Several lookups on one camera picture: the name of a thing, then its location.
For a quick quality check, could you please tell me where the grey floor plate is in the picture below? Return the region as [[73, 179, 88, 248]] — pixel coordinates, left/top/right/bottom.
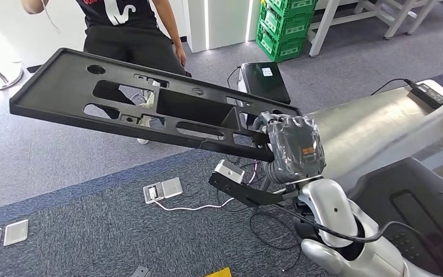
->
[[129, 265, 152, 277]]

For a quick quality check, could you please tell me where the black plastic panel part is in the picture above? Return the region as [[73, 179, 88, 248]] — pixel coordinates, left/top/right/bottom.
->
[[9, 47, 302, 163]]

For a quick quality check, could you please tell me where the chrome stool base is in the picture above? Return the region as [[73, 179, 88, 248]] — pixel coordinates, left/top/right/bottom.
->
[[0, 47, 24, 92]]

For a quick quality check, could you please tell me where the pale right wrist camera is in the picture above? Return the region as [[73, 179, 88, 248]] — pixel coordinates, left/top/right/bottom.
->
[[214, 159, 246, 185]]

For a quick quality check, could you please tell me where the black floor cable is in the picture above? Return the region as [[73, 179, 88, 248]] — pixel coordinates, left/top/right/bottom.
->
[[215, 151, 302, 272]]

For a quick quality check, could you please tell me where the stainless steel workbench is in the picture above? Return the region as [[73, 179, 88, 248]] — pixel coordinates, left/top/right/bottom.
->
[[305, 79, 443, 192]]

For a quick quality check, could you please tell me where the white table frame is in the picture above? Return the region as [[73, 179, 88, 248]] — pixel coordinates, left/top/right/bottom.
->
[[307, 0, 442, 59]]

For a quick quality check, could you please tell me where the person's left hand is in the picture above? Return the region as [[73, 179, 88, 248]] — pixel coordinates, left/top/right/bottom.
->
[[175, 45, 188, 69]]

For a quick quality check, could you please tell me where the glossy black box device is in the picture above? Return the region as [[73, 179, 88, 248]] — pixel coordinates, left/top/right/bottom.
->
[[238, 62, 292, 106]]

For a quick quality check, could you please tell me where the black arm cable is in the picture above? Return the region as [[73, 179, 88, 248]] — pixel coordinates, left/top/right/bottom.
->
[[273, 203, 436, 245]]

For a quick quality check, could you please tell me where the white floor cable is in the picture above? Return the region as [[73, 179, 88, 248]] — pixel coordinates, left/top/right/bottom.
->
[[152, 191, 236, 212]]

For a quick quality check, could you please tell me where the open floor socket box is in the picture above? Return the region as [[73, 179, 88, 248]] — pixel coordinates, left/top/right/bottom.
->
[[142, 177, 184, 205]]

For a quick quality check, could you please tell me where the person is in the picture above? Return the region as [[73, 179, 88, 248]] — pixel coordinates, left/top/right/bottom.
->
[[20, 0, 188, 146]]

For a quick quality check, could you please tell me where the black power adapter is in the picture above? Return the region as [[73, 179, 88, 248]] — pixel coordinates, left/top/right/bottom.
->
[[408, 81, 443, 110]]

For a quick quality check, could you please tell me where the large black perforated panel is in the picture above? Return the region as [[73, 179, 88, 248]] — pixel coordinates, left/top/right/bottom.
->
[[349, 156, 443, 277]]

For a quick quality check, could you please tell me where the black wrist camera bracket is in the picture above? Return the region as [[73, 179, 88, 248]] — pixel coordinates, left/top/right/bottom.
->
[[208, 172, 299, 208]]

